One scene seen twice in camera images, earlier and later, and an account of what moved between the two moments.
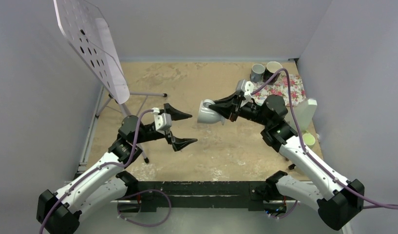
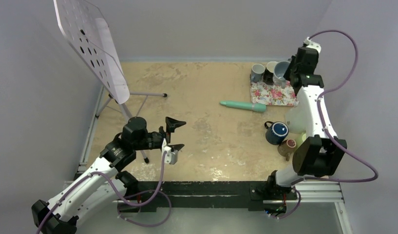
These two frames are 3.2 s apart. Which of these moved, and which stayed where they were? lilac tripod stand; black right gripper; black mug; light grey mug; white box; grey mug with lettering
Moved: light grey mug; black right gripper
Stayed: grey mug with lettering; lilac tripod stand; white box; black mug
